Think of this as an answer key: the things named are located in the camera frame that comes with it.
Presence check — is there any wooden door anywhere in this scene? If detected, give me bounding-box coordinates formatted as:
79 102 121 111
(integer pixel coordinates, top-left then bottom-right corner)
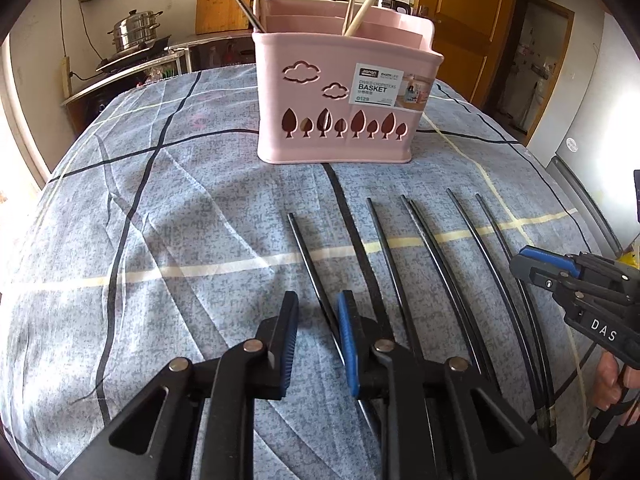
410 0 519 111

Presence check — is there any steel kitchen table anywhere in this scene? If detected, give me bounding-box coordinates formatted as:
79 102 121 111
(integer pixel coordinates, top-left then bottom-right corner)
60 30 261 111

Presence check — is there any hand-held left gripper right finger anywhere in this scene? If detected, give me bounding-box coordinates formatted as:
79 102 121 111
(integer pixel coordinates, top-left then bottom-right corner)
336 289 576 480

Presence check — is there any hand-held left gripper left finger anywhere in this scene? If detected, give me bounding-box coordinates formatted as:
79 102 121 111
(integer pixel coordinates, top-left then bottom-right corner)
57 290 301 480

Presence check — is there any bamboo cutting board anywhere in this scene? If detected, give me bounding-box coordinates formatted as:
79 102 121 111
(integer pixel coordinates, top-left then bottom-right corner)
195 0 257 36

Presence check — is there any blue checkered cloth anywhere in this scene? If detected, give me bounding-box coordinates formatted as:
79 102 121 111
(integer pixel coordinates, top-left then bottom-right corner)
0 67 640 480

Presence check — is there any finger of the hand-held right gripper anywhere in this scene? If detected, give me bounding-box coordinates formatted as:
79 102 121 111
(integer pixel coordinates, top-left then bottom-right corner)
519 245 585 281
510 257 627 312

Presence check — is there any black induction cooker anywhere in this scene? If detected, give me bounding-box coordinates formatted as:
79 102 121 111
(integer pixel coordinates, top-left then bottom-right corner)
95 35 173 72

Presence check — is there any pink plastic chopstick basket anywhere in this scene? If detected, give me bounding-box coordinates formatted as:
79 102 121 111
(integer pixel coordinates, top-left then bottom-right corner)
251 0 445 165

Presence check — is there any grey refrigerator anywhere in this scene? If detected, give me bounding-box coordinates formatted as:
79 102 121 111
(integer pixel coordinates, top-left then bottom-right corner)
525 10 640 261

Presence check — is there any wooden chopstick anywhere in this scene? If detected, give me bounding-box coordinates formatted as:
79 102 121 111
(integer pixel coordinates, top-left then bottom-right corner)
342 0 362 37
347 0 393 38

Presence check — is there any steel steamer pot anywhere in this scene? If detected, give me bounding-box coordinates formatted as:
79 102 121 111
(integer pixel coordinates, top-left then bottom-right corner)
106 9 163 56

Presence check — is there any person's right hand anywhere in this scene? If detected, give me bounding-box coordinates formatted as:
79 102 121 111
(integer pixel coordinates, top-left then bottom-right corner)
594 351 640 412

